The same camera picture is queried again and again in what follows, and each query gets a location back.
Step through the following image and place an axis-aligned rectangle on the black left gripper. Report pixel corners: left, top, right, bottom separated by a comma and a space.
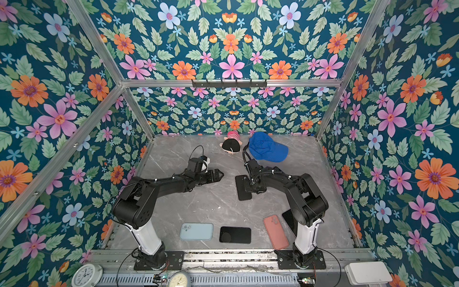
194, 167, 224, 185

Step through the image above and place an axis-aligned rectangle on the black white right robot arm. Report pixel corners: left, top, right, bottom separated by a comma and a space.
235, 159, 329, 269

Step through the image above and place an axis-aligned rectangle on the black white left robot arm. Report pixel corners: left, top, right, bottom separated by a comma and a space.
112, 155, 224, 270

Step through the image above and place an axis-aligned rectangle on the pink phone case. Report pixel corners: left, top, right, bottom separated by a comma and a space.
263, 215, 289, 250

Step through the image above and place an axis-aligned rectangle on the light blue phone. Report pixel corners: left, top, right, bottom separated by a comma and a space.
179, 222, 213, 241

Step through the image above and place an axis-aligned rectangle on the plush doll pink striped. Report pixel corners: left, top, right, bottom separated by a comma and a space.
220, 130, 243, 154

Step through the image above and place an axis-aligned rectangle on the blue baseball cap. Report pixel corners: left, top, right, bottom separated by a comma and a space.
243, 132, 289, 163

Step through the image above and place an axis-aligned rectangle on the black smartphone near right base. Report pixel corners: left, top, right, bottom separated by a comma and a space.
282, 209, 298, 236

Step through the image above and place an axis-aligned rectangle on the white vented strip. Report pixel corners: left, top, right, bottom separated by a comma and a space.
98, 273, 299, 287

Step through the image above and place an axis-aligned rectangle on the round timer gauge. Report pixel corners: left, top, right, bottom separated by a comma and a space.
167, 271, 191, 287

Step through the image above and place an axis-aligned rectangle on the white rectangular box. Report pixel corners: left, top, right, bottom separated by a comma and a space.
344, 261, 393, 285

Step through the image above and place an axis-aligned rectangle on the white round clock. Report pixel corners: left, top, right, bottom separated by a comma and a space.
71, 264, 104, 287

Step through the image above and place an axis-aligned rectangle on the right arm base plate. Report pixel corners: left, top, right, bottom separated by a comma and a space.
274, 250, 326, 270

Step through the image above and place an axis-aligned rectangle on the black hook rail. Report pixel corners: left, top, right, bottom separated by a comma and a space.
191, 80, 268, 88

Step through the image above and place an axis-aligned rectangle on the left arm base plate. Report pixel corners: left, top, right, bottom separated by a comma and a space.
134, 251, 185, 271

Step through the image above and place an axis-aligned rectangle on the aluminium front rail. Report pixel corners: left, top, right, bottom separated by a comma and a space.
88, 248, 374, 270

